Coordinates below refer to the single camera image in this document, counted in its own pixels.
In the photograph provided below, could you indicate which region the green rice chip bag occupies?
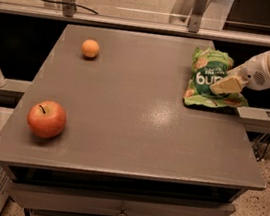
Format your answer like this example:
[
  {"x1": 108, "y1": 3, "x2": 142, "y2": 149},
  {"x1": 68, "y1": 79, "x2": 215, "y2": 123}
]
[{"x1": 183, "y1": 47, "x2": 248, "y2": 108}]

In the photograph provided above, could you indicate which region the orange fruit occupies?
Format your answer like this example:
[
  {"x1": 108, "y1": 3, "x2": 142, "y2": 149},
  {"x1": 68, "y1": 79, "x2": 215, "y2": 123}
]
[{"x1": 81, "y1": 39, "x2": 100, "y2": 58}]

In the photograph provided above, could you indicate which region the metal frame rail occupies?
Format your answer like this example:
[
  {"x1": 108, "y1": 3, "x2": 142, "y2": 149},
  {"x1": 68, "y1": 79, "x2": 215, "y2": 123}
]
[{"x1": 0, "y1": 2, "x2": 270, "y2": 47}]

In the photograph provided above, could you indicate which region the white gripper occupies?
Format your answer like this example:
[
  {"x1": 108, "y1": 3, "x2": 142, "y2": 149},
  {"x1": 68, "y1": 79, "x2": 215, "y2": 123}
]
[{"x1": 210, "y1": 53, "x2": 270, "y2": 95}]

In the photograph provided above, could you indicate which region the red apple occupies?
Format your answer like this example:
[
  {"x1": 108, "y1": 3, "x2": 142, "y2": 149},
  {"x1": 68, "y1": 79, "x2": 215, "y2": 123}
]
[{"x1": 27, "y1": 101, "x2": 67, "y2": 139}]

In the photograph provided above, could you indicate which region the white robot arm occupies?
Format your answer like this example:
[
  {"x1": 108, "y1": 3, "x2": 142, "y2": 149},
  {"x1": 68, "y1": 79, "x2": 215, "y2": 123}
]
[{"x1": 210, "y1": 50, "x2": 270, "y2": 95}]

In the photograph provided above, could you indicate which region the grey drawer cabinet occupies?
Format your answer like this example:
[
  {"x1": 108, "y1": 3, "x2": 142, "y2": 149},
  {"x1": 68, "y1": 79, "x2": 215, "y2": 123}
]
[{"x1": 0, "y1": 25, "x2": 265, "y2": 216}]

